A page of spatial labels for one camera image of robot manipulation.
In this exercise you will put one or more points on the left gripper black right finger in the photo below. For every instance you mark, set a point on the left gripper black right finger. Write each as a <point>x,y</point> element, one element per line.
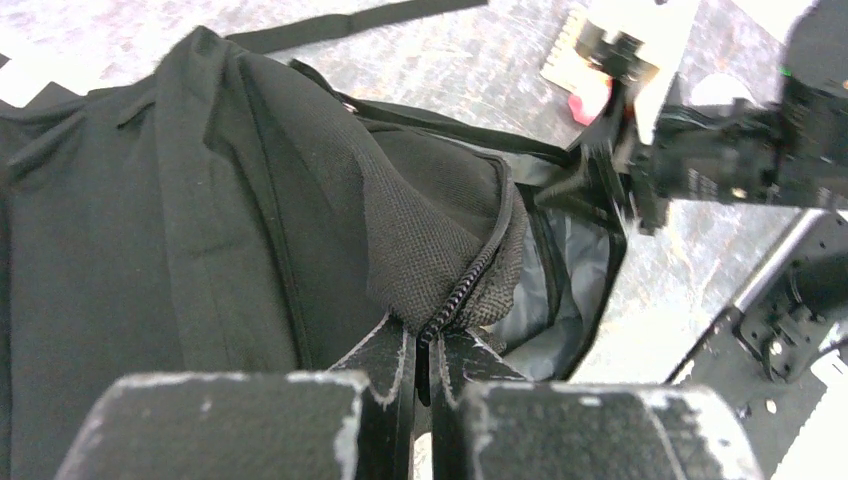
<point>489,422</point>

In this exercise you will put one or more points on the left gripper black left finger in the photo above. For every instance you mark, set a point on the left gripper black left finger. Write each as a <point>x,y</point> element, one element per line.
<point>352,421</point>

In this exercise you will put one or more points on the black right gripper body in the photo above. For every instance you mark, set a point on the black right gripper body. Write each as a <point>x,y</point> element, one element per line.
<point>777,156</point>

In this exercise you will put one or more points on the black student backpack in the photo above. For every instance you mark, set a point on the black student backpack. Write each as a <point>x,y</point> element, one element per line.
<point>233,214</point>

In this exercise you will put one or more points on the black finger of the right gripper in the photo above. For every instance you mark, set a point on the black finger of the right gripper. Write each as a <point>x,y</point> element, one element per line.
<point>594,192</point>

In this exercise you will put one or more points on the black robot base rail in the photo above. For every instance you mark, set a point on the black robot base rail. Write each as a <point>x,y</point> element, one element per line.
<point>780,343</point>

